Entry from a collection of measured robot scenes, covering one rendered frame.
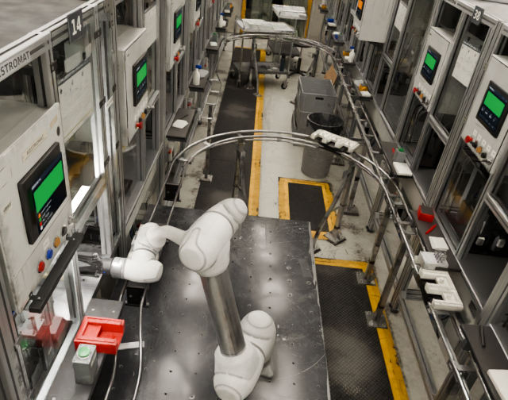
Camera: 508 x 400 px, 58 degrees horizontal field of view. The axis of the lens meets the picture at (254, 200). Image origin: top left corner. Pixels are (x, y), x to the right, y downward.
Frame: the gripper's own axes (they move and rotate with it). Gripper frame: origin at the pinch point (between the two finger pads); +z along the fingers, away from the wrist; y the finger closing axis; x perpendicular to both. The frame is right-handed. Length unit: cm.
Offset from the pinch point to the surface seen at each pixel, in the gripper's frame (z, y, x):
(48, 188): -17, 65, 40
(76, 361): -23, 2, 51
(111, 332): -27.4, -8.5, 28.2
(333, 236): -157, -97, -174
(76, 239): -17.8, 36.5, 27.6
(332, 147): -140, -17, -183
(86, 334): -19.3, -5.3, 32.8
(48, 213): -17, 57, 42
